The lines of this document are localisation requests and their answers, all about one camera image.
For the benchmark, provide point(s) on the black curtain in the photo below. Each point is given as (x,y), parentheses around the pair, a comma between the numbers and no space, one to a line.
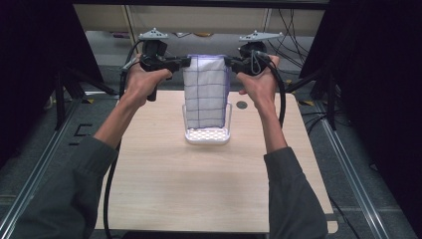
(33,66)
(381,83)

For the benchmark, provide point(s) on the black metal stand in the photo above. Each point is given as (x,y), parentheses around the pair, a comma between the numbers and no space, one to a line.
(331,99)
(60,99)

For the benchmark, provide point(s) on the person's left hand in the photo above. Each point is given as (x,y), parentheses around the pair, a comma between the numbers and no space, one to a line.
(141,86)

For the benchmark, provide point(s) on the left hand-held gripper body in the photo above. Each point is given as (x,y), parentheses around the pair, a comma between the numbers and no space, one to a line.
(154,59)

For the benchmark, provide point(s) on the white cloth with purple grid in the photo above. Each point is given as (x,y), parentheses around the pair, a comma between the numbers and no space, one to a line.
(205,93)

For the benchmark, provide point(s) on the beige wooden desk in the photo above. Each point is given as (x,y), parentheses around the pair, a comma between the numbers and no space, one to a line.
(205,18)

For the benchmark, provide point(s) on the aluminium floor rail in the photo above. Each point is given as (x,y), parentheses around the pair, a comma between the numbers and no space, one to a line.
(351,179)
(33,179)

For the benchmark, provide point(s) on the black round table grommet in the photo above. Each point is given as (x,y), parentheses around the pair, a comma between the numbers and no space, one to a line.
(242,105)

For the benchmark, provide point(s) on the yellow round object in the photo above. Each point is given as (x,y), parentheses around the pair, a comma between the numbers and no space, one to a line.
(203,34)

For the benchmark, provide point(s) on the person's right hand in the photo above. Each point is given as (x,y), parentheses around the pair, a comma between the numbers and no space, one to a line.
(262,88)

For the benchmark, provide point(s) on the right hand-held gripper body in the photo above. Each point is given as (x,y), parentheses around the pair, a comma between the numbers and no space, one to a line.
(252,61)

